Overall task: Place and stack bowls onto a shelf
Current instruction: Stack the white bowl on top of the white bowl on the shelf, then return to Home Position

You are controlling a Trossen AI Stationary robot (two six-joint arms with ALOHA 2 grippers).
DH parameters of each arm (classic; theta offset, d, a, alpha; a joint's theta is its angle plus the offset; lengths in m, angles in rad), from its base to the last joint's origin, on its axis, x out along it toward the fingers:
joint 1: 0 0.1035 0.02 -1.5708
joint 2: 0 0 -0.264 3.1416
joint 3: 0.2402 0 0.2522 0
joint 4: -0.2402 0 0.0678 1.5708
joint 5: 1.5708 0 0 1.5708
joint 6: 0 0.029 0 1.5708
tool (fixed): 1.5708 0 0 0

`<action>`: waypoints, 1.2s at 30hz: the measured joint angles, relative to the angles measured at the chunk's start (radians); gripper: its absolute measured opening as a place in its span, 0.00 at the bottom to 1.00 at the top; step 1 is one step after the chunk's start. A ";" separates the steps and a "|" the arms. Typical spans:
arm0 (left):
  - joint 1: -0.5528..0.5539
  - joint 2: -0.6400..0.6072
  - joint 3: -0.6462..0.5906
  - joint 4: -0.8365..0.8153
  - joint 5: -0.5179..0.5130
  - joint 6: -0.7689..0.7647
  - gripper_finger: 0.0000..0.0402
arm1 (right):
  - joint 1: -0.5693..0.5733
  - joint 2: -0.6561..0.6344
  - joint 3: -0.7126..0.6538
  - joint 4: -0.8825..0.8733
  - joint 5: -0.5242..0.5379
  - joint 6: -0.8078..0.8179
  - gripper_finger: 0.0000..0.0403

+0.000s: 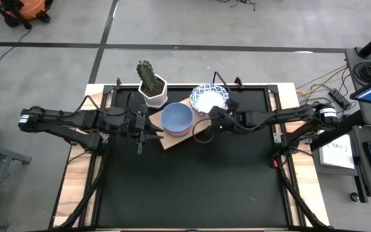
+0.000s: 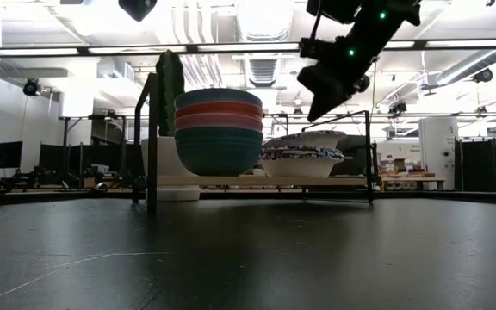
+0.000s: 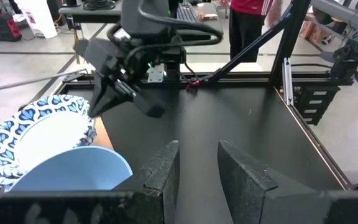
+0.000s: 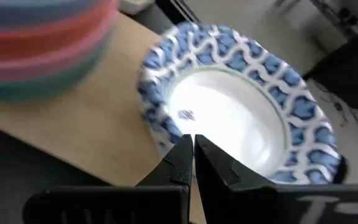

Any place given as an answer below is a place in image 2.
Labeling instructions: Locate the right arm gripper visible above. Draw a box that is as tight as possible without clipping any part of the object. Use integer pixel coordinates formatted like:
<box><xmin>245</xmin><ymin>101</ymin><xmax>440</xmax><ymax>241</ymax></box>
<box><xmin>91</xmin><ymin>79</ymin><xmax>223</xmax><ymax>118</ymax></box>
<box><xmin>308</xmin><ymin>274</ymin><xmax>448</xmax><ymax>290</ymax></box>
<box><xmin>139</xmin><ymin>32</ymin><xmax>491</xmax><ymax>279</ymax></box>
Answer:
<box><xmin>297</xmin><ymin>59</ymin><xmax>372</xmax><ymax>124</ymax></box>

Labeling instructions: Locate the blue patterned paper bowl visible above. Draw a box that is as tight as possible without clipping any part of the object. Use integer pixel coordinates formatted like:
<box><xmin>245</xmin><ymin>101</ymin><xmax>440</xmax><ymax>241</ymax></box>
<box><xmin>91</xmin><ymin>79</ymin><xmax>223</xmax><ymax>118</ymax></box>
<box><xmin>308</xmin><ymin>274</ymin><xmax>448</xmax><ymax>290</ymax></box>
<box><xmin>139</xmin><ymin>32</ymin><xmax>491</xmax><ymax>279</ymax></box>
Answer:
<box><xmin>259</xmin><ymin>148</ymin><xmax>346</xmax><ymax>159</ymax></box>
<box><xmin>259</xmin><ymin>150</ymin><xmax>346</xmax><ymax>178</ymax></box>
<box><xmin>260</xmin><ymin>146</ymin><xmax>346</xmax><ymax>155</ymax></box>
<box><xmin>264</xmin><ymin>130</ymin><xmax>347</xmax><ymax>151</ymax></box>

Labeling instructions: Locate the red plastic bowl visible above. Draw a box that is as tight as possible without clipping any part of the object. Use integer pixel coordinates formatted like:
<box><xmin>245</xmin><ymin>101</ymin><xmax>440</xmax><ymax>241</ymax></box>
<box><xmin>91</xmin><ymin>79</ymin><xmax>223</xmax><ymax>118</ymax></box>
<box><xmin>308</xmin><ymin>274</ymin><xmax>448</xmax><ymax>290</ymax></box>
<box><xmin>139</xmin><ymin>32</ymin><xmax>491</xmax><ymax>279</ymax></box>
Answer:
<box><xmin>174</xmin><ymin>101</ymin><xmax>264</xmax><ymax>121</ymax></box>

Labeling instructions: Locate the pink plastic bowl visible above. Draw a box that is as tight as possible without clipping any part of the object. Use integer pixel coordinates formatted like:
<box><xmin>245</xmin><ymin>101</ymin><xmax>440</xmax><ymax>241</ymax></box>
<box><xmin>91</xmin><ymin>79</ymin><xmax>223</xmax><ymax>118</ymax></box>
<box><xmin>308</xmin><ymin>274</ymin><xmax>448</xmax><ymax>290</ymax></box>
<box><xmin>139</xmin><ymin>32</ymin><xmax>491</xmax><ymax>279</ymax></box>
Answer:
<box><xmin>173</xmin><ymin>112</ymin><xmax>264</xmax><ymax>133</ymax></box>

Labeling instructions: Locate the blue plastic bowl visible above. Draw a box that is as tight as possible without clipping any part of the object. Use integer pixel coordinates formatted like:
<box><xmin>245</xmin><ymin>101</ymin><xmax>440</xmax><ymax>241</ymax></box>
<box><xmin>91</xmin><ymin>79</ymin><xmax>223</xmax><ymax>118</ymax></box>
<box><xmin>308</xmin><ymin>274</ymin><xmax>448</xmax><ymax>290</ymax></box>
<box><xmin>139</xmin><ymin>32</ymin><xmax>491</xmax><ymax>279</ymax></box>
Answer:
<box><xmin>173</xmin><ymin>88</ymin><xmax>264</xmax><ymax>109</ymax></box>

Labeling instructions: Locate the dark green plastic bowl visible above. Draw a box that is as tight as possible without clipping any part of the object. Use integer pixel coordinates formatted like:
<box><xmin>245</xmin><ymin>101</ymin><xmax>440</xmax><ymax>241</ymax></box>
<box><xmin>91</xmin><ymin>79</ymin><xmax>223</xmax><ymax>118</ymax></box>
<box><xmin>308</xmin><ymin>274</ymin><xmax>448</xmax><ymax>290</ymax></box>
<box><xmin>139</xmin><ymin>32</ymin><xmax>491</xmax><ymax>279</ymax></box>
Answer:
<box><xmin>174</xmin><ymin>127</ymin><xmax>264</xmax><ymax>177</ymax></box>

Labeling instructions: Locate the green cactus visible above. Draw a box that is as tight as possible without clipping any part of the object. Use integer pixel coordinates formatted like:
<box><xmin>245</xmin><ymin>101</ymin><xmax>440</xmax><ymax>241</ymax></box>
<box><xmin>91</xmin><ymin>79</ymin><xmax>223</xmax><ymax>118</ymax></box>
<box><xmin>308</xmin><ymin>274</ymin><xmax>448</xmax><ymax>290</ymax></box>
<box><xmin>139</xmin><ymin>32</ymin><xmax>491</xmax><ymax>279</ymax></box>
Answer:
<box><xmin>155</xmin><ymin>49</ymin><xmax>186</xmax><ymax>138</ymax></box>

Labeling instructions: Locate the wooden cutting board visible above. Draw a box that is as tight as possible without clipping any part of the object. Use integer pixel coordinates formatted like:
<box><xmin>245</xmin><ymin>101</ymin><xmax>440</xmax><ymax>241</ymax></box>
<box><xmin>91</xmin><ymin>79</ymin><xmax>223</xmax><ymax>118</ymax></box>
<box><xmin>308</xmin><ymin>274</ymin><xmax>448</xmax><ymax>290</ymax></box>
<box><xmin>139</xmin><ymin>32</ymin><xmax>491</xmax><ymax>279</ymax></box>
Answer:
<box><xmin>132</xmin><ymin>71</ymin><xmax>376</xmax><ymax>215</ymax></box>

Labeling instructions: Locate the wooden background table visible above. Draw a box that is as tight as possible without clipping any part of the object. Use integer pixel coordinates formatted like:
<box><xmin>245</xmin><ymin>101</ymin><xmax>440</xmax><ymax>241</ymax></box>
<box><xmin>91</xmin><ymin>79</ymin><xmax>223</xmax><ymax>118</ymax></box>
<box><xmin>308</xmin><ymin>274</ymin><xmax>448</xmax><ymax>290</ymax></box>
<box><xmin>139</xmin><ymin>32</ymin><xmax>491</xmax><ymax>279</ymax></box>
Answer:
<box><xmin>379</xmin><ymin>171</ymin><xmax>446</xmax><ymax>191</ymax></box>

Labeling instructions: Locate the black ceiling spotlight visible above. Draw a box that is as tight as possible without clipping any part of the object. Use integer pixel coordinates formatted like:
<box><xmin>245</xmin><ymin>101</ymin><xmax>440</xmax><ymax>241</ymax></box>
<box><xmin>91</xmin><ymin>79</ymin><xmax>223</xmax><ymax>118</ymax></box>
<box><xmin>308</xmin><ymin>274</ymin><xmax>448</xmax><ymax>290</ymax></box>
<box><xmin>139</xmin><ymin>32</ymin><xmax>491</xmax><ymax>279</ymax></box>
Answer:
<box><xmin>22</xmin><ymin>77</ymin><xmax>42</xmax><ymax>97</ymax></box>
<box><xmin>473</xmin><ymin>67</ymin><xmax>494</xmax><ymax>84</ymax></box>

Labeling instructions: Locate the white hexagonal plant pot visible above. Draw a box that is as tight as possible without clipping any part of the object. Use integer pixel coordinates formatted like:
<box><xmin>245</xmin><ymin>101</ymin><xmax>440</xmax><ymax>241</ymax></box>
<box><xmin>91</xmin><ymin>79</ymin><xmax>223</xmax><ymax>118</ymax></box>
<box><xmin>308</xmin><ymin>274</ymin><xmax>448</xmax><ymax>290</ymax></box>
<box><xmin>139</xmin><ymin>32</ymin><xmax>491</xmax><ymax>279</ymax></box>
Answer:
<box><xmin>140</xmin><ymin>136</ymin><xmax>202</xmax><ymax>202</ymax></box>

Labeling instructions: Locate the black framed background table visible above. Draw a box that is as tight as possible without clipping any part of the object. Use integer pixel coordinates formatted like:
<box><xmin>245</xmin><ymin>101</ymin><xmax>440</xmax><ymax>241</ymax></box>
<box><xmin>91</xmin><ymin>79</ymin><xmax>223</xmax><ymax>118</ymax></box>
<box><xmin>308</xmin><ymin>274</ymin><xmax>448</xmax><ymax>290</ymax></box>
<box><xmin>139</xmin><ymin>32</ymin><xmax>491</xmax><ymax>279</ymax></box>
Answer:
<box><xmin>58</xmin><ymin>114</ymin><xmax>131</xmax><ymax>190</ymax></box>

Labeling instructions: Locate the black table mat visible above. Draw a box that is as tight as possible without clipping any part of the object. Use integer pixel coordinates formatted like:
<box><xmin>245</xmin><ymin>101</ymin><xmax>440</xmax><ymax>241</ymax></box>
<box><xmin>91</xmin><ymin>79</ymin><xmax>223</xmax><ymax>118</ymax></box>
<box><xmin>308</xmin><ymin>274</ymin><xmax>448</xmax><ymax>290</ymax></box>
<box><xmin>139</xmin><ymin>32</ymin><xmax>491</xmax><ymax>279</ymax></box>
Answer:
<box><xmin>0</xmin><ymin>191</ymin><xmax>496</xmax><ymax>310</ymax></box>

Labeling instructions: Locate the black partition panel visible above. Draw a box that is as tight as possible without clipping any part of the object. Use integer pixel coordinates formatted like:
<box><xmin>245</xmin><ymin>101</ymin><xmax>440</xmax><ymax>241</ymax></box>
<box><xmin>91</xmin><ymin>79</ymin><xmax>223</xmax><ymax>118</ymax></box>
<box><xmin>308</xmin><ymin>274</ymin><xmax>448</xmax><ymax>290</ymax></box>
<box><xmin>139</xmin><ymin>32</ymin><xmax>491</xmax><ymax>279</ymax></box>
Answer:
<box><xmin>454</xmin><ymin>137</ymin><xmax>496</xmax><ymax>193</ymax></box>

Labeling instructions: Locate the black background monitor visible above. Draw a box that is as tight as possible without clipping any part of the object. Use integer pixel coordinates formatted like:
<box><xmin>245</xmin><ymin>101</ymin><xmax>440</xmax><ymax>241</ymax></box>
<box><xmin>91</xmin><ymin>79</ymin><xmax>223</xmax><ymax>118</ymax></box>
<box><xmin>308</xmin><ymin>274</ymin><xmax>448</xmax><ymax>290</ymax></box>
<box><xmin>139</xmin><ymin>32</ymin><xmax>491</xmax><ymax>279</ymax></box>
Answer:
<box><xmin>0</xmin><ymin>140</ymin><xmax>23</xmax><ymax>170</ymax></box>

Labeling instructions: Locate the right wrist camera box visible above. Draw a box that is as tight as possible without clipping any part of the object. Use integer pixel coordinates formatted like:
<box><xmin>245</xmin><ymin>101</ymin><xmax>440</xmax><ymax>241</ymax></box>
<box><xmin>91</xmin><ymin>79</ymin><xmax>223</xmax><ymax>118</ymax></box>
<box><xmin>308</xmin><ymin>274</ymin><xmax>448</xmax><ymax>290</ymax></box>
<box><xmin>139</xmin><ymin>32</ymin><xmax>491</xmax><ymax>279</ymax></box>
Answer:
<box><xmin>298</xmin><ymin>36</ymin><xmax>339</xmax><ymax>60</ymax></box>

